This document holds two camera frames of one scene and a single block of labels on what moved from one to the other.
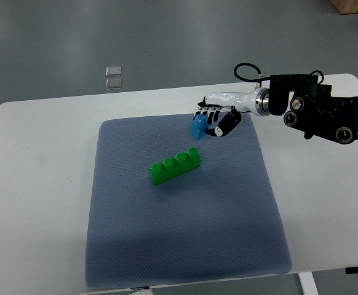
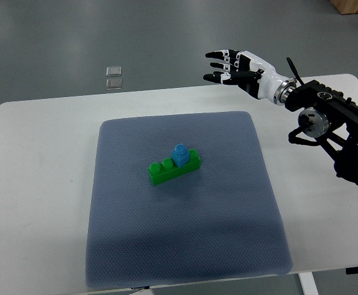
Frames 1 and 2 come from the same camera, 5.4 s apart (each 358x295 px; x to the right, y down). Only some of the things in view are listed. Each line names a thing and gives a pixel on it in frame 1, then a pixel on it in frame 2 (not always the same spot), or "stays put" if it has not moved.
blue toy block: x=198 y=129 → x=180 y=155
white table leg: x=308 y=284 stays put
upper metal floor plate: x=113 y=70 stays put
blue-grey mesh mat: x=163 y=208 stays put
